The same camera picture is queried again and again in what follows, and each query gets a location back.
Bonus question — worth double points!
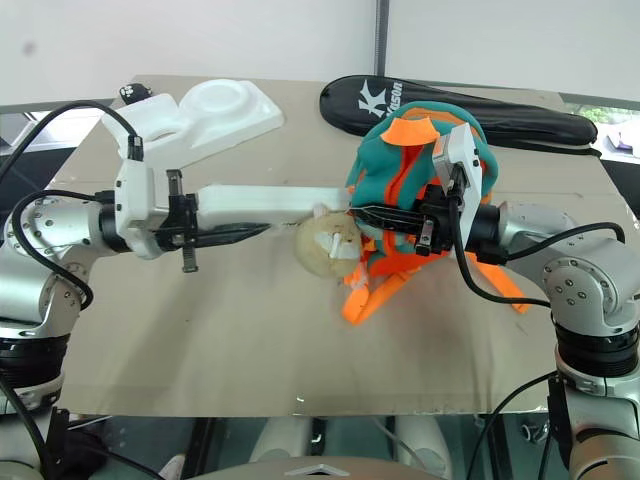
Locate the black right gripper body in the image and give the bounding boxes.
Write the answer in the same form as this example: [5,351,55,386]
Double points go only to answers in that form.
[414,182,464,257]

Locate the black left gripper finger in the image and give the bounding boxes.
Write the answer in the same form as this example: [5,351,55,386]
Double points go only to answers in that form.
[197,223,274,247]

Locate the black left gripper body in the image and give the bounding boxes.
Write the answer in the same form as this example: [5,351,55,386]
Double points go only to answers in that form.
[153,168,201,274]

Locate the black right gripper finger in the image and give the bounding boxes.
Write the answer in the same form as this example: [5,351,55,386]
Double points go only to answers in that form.
[368,216,426,234]
[352,203,426,220]

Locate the long white box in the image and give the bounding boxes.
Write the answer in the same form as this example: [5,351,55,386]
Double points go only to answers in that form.
[197,183,352,227]

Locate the orange and teal backpack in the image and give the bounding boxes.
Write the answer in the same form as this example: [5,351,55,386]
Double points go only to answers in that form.
[341,102,531,326]

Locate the beige plush ball pendant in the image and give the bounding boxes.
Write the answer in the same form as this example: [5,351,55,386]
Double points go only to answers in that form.
[293,212,365,280]

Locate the white moulded foam packaging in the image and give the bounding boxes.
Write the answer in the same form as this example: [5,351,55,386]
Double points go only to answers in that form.
[101,78,286,175]

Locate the black racket bag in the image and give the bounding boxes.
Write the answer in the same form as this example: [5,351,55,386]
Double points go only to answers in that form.
[318,74,603,157]

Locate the small black paw-print object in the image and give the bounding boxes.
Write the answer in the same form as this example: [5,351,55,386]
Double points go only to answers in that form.
[118,81,154,104]

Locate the black vertical pole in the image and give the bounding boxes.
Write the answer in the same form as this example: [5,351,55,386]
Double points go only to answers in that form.
[373,0,393,77]

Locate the white rounded robot leg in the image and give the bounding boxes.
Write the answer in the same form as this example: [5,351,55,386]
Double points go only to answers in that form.
[393,416,454,479]
[248,416,314,464]

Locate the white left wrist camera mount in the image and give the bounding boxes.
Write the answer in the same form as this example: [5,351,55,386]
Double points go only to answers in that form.
[113,158,171,261]

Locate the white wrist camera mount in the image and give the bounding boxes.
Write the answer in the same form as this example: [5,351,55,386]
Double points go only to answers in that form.
[113,158,171,261]
[432,123,489,251]

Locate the black right camera cable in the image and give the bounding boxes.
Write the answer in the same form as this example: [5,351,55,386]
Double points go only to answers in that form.
[445,169,554,309]

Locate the black camera cable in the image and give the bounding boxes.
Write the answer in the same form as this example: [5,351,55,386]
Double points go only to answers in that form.
[0,99,147,201]
[445,169,554,309]

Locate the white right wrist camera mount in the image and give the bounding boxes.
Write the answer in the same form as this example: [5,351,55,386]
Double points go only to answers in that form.
[432,123,489,251]

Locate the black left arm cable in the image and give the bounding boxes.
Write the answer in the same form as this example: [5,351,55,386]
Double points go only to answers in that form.
[10,191,107,314]

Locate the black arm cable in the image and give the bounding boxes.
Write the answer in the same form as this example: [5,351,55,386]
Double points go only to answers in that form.
[502,221,629,264]
[10,191,107,314]

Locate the black left camera cable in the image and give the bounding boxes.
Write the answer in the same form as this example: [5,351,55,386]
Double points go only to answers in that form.
[0,99,147,201]

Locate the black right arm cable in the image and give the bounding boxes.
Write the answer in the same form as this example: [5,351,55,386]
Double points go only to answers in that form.
[502,221,629,264]

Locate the black right lower cable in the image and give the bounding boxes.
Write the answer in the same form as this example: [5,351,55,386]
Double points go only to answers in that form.
[469,372,562,480]

